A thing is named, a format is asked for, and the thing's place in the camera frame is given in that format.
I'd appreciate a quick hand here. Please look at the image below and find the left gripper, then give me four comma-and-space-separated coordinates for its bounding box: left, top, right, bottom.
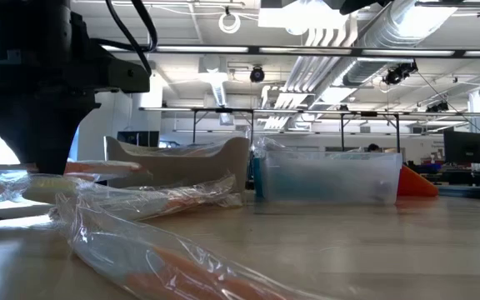
0, 39, 152, 176

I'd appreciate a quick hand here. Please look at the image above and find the teal plastic bin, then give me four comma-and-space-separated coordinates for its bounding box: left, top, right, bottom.
252, 156, 267, 201

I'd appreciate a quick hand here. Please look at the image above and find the white ceiling fixture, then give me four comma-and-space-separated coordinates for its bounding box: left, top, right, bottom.
258, 0, 360, 48

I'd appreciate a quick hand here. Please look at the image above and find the long ceiling light bar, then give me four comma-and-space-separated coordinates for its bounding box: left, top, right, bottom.
97, 43, 480, 59

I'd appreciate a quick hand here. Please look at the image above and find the black computer monitor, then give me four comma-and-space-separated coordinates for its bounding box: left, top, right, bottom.
442, 129, 480, 165
116, 130, 161, 147

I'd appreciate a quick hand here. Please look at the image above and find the black ceiling spotlight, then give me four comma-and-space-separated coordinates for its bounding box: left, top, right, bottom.
249, 65, 266, 83

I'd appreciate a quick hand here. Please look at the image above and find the beige plastic bin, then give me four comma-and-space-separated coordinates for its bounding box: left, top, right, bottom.
104, 135, 252, 195

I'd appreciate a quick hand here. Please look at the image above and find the white ceiling vent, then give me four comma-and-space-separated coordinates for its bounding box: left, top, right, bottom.
197, 53, 229, 108

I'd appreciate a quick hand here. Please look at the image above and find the clear plastic bin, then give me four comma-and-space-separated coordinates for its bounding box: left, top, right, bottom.
260, 150, 403, 206

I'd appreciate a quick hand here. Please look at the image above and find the orange cloth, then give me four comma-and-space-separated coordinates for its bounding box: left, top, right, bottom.
397, 164, 440, 198

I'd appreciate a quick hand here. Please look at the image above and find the silver ventilation duct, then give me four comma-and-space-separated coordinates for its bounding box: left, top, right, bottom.
342, 0, 462, 87

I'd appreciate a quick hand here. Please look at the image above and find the black overhead camera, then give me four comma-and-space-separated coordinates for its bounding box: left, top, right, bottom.
382, 60, 419, 87

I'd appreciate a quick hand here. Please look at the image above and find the white cable coil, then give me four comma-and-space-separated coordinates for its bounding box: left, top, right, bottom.
217, 11, 242, 34

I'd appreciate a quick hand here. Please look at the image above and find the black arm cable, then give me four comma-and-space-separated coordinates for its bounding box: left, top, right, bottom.
92, 0, 160, 77

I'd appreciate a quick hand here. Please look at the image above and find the black workbench frame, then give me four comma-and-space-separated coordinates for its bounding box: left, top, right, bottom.
139, 106, 474, 153

